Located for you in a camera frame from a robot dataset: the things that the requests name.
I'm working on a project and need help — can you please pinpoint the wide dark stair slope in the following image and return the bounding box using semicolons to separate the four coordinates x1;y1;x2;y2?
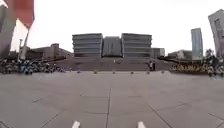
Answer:
52;56;175;72

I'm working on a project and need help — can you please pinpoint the row of stone bollards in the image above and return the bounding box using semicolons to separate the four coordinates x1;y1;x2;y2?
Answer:
75;69;166;75

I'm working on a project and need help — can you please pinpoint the wide grey terraced building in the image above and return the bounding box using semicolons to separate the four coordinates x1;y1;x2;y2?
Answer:
71;32;153;60

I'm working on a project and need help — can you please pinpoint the grey paved plaza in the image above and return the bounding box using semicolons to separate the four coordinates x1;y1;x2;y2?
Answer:
0;70;224;128

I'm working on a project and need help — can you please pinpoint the person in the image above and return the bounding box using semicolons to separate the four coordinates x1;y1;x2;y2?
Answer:
148;59;157;72

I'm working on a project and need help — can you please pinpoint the small grey building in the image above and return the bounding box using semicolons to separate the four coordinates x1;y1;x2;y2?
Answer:
151;47;166;59

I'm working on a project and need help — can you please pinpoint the low brown building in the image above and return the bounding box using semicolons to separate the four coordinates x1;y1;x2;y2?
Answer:
25;42;74;62

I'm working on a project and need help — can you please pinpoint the robot's own part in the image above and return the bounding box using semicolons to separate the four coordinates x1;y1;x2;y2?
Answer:
137;120;147;128
71;120;81;128

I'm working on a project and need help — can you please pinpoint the low pale building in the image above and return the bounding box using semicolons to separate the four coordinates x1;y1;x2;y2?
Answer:
166;49;193;61

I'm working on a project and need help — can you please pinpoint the row of parked bicycles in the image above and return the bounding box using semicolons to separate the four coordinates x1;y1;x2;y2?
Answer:
0;58;67;76
169;57;224;78

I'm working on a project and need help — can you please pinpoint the tall slim glass tower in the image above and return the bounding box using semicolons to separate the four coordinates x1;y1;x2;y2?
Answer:
190;27;204;61

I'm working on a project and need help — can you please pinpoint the red structure on pole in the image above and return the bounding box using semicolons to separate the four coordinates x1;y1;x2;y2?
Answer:
12;0;36;61

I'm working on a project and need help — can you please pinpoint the tall leaning grey building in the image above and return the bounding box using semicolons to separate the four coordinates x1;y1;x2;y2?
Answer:
207;8;224;58

